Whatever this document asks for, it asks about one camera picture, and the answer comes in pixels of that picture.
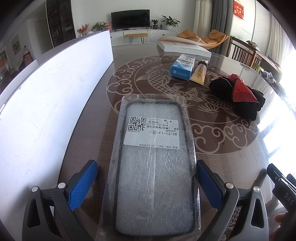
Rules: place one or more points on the white sheer curtain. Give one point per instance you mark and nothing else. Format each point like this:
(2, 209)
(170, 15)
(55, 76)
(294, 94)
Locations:
(272, 41)

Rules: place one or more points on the bushy potted green plant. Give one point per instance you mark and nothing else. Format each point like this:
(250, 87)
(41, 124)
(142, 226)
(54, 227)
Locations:
(98, 26)

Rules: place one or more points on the red wall hanging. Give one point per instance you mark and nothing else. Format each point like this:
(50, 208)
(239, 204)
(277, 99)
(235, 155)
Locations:
(239, 9)

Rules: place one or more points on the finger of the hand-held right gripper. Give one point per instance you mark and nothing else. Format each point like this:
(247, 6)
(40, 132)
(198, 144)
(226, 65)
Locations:
(275, 173)

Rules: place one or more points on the white cardboard box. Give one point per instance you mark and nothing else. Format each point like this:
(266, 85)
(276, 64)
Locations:
(46, 104)

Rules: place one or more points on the framed wall picture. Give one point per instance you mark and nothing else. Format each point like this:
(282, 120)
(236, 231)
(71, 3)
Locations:
(15, 45)

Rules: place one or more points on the beige cream tube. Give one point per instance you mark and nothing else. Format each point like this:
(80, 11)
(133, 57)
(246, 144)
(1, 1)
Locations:
(198, 75)

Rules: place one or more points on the grey curtain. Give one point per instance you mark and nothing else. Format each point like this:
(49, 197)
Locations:
(219, 16)

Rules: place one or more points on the black display cabinet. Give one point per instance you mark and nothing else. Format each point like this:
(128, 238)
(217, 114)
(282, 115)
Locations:
(61, 23)

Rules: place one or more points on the small potted green plant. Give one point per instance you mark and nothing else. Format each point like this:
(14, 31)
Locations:
(154, 23)

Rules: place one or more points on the black fuzzy beaded cloth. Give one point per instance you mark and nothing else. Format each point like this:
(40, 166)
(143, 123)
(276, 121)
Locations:
(253, 105)
(220, 85)

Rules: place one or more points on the large potted green plant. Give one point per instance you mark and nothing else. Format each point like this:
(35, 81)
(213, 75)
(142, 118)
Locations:
(170, 22)

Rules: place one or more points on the wooden stool with metal legs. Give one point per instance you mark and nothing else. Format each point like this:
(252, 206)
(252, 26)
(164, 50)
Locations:
(135, 35)

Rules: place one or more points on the bagged black phone case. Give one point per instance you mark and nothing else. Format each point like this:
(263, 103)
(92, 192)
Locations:
(152, 176)

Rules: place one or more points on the blue white medicine box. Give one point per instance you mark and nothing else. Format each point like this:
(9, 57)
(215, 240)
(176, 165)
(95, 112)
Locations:
(182, 68)

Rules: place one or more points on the person's right hand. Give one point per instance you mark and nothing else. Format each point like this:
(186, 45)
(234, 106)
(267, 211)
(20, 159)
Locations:
(281, 218)

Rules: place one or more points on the white television cabinet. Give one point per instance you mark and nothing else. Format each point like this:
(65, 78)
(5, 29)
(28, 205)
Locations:
(159, 34)

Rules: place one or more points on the pile of assorted sundries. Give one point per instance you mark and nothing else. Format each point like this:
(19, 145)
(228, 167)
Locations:
(275, 81)

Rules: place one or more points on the red gift bag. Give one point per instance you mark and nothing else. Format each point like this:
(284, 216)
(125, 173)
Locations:
(107, 26)

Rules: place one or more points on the red foil packet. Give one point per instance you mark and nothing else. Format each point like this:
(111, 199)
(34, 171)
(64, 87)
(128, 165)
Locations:
(242, 92)

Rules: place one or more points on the red flowers in vase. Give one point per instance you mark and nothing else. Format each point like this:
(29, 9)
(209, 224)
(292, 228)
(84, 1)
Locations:
(83, 29)

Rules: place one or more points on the black television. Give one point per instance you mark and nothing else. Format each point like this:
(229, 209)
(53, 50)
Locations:
(130, 19)

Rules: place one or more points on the orange lounge chair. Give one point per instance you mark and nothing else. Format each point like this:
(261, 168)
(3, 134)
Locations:
(215, 37)

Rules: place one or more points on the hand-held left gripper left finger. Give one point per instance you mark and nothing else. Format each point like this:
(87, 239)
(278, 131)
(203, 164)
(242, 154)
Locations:
(81, 185)

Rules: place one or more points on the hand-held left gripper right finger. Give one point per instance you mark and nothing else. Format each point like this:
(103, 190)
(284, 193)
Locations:
(209, 185)

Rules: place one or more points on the dark wooden bench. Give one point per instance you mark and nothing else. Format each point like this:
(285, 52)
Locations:
(240, 52)

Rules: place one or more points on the thick white book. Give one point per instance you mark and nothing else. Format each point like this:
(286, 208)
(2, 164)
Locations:
(182, 46)

